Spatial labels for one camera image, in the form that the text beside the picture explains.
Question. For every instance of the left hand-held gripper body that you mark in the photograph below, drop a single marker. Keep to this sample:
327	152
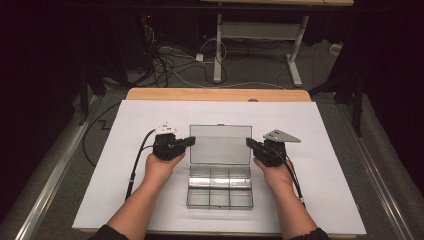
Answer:
166	148

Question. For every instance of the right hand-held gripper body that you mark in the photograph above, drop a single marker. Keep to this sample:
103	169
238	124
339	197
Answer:
271	153

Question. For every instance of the clear plastic compartment box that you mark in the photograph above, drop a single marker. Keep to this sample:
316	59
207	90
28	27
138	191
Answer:
218	146

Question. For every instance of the person's right hand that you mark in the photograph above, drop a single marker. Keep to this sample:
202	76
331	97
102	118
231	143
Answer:
276	175

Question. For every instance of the person's left hand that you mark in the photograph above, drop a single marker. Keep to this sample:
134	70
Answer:
160	170

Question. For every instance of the white table cover sheet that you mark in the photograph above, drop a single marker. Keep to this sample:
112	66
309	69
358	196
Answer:
133	113

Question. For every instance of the small white power adapter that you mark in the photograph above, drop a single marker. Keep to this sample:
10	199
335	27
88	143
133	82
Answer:
199	57

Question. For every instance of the black metal stand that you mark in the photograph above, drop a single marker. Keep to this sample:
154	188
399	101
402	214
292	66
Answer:
357	103
85	100

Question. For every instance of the person's black clothing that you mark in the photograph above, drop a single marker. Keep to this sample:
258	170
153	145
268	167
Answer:
106	234

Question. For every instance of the white metal-legged desk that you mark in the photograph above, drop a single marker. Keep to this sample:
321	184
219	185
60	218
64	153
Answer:
256	30

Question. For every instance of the white power strip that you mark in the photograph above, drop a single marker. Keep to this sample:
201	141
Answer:
335	49

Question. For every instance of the metal floor rail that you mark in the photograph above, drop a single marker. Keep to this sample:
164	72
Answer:
376	173
56	173

